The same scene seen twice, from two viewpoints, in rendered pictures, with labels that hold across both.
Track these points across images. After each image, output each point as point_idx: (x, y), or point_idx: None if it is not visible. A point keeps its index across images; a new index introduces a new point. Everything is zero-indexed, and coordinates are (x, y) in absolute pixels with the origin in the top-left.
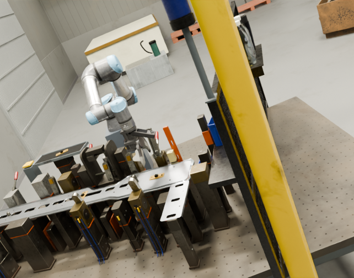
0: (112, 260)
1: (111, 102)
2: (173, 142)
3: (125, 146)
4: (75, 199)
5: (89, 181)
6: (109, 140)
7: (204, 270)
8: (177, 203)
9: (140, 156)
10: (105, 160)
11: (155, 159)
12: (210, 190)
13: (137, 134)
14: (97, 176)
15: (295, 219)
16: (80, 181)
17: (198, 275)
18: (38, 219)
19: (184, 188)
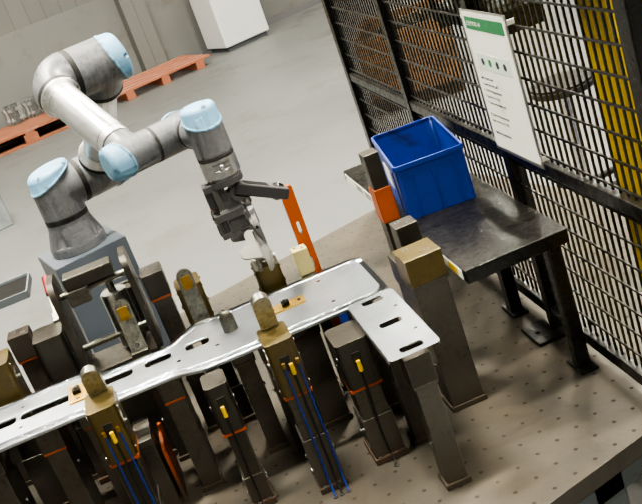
0: None
1: (185, 109)
2: (303, 224)
3: (218, 224)
4: (90, 385)
5: (66, 367)
6: (121, 246)
7: (488, 480)
8: (404, 326)
9: (264, 243)
10: (114, 300)
11: (258, 275)
12: (450, 301)
13: (248, 190)
14: (87, 350)
15: None
16: (32, 374)
17: (481, 494)
18: None
19: (393, 301)
